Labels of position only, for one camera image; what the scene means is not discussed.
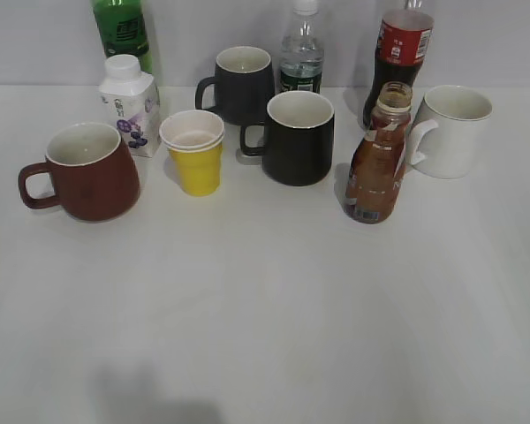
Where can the dark grey ceramic mug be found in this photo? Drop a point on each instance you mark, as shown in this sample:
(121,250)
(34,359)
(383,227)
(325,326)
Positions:
(243,84)

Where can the white ceramic mug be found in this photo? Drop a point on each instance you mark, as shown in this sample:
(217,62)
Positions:
(447,130)

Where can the yellow paper cup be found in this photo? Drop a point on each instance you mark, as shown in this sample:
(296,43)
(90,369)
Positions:
(194,139)

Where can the green soda bottle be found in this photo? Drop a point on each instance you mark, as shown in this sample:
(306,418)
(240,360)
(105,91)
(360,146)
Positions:
(122,29)

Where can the white yogurt carton bottle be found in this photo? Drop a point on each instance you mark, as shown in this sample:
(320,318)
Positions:
(132,101)

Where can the black ceramic mug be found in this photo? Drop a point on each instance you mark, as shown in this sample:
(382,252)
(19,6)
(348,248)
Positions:
(298,138)

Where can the brown coffee drink bottle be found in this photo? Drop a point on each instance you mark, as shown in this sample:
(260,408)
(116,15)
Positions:
(378,164)

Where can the red ceramic mug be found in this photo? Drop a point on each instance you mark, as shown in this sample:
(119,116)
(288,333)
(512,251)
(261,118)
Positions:
(92,172)

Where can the clear water bottle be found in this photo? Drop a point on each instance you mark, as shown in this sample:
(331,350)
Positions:
(302,52)

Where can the cola bottle red label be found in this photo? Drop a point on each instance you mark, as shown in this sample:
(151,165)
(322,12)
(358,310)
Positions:
(401,48)

